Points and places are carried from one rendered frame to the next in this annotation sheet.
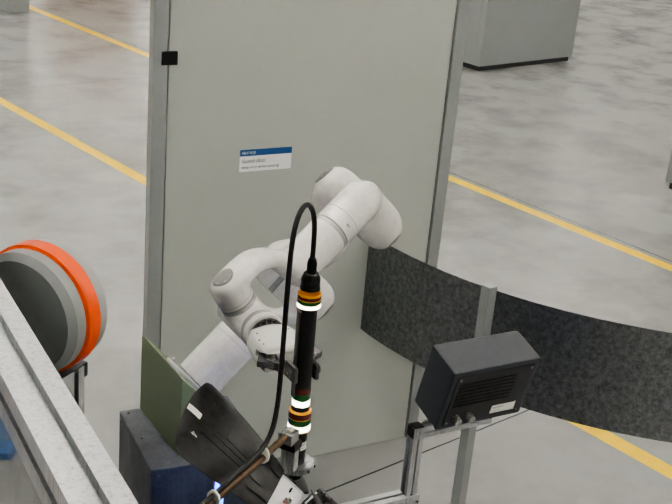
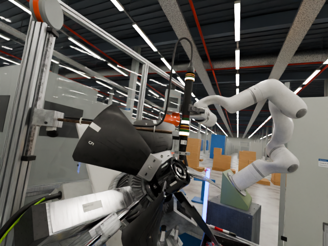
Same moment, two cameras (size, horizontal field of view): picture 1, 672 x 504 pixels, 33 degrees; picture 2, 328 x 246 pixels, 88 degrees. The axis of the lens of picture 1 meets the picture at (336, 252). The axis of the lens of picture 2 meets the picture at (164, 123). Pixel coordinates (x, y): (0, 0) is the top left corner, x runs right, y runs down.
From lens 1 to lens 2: 197 cm
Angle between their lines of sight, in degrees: 70
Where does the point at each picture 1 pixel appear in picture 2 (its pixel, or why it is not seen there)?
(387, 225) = (291, 101)
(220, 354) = (242, 172)
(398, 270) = not seen: outside the picture
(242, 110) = (318, 145)
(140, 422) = not seen: hidden behind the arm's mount
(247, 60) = (320, 129)
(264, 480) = (159, 146)
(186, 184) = not seen: hidden behind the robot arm
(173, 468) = (214, 203)
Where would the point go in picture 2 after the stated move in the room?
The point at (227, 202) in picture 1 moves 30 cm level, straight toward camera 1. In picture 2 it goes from (313, 175) to (300, 175)
